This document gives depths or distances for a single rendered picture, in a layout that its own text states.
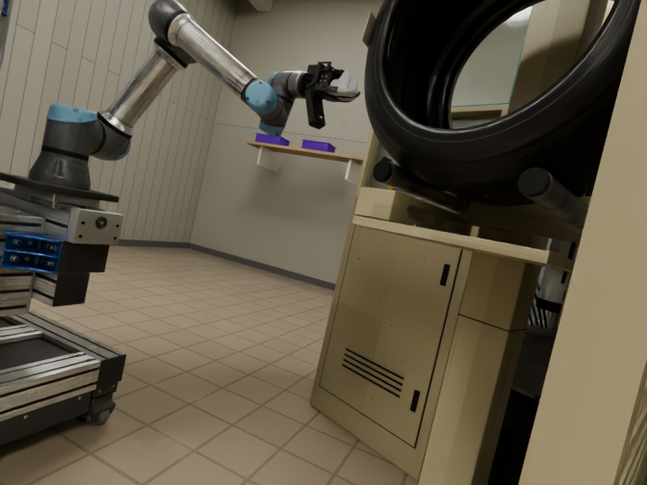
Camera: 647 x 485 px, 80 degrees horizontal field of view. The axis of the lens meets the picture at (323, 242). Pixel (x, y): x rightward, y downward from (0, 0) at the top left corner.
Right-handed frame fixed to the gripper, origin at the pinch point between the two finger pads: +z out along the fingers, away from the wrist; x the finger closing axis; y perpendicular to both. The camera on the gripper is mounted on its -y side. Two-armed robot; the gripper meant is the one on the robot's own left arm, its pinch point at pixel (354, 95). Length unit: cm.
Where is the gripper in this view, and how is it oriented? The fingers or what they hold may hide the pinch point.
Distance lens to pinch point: 105.2
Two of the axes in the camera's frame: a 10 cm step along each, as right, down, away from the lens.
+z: 6.6, 3.0, -6.9
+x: 6.9, 1.2, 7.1
